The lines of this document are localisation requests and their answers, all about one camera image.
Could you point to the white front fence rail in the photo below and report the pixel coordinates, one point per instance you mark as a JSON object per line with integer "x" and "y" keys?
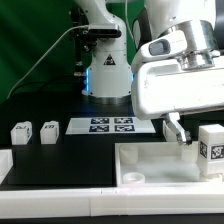
{"x": 111, "y": 201}

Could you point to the white fence rail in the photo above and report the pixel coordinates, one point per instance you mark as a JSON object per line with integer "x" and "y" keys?
{"x": 111, "y": 201}
{"x": 6, "y": 163}

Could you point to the white sheet with tags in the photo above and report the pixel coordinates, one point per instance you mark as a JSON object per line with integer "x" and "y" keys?
{"x": 108, "y": 125}

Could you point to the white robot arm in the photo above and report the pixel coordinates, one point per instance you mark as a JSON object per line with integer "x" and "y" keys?
{"x": 109, "y": 77}

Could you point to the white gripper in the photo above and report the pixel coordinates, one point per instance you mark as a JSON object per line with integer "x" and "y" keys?
{"x": 162, "y": 88}

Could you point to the white left fence rail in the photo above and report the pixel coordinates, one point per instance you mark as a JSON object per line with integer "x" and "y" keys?
{"x": 6, "y": 163}

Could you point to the white square table top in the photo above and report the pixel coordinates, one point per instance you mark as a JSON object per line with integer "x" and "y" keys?
{"x": 159, "y": 163}

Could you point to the black stand behind robot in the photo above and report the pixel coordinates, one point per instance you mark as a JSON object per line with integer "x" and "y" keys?
{"x": 76, "y": 17}

